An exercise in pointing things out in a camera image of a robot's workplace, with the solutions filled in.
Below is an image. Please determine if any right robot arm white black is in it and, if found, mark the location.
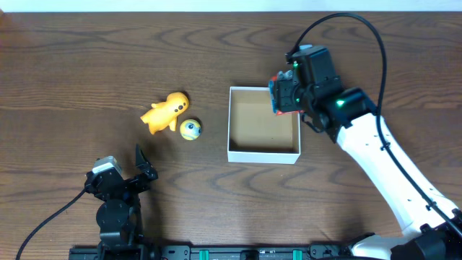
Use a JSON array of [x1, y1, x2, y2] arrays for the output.
[[269, 45, 461, 259]]

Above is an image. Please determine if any yellow minion ball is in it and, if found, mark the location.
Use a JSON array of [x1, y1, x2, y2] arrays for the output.
[[180, 119, 202, 141]]

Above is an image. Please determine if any red toy robot car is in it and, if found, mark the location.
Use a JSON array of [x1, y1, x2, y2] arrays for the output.
[[268, 70, 302, 116]]

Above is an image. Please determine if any white cardboard box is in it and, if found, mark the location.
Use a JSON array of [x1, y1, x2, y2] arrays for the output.
[[227, 87, 301, 164]]

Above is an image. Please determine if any orange duck-like toy figure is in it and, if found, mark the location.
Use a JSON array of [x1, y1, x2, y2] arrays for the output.
[[140, 92, 189, 135]]

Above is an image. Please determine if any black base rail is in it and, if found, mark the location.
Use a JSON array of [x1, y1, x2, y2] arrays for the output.
[[69, 244, 356, 260]]

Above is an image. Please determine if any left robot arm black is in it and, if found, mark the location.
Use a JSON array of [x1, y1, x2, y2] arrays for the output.
[[84, 145, 158, 250]]

